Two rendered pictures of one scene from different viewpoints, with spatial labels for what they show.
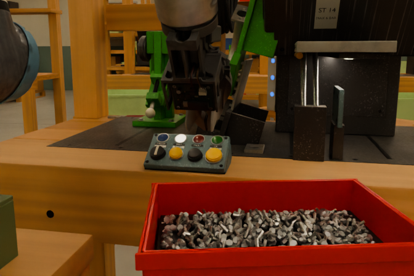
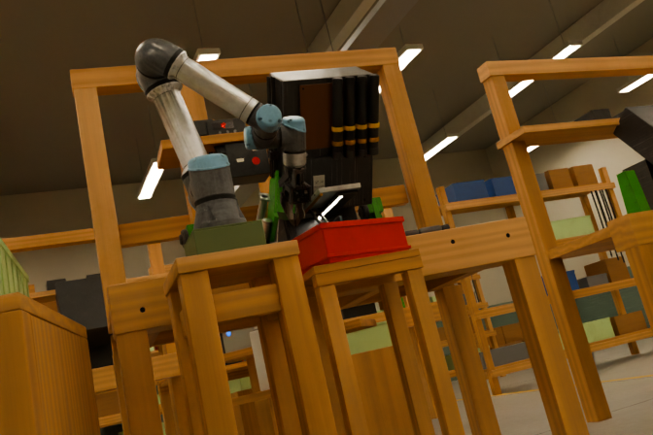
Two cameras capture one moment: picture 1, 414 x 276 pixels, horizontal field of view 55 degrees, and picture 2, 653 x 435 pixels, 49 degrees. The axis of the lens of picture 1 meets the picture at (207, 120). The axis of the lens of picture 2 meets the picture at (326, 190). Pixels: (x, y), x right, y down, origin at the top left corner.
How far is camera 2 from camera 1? 1.90 m
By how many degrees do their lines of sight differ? 40
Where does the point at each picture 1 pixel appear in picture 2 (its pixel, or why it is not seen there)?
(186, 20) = (300, 162)
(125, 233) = not seen: hidden behind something
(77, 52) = (106, 261)
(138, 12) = (149, 226)
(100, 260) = not seen: outside the picture
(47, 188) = not seen: hidden behind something
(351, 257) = (379, 221)
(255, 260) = (353, 223)
